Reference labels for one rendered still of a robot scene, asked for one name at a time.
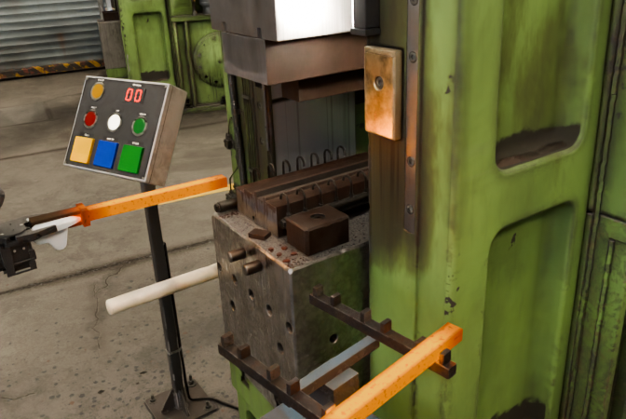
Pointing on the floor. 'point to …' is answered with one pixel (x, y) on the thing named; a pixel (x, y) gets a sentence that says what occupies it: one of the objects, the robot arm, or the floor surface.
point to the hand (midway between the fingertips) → (71, 215)
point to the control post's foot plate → (159, 405)
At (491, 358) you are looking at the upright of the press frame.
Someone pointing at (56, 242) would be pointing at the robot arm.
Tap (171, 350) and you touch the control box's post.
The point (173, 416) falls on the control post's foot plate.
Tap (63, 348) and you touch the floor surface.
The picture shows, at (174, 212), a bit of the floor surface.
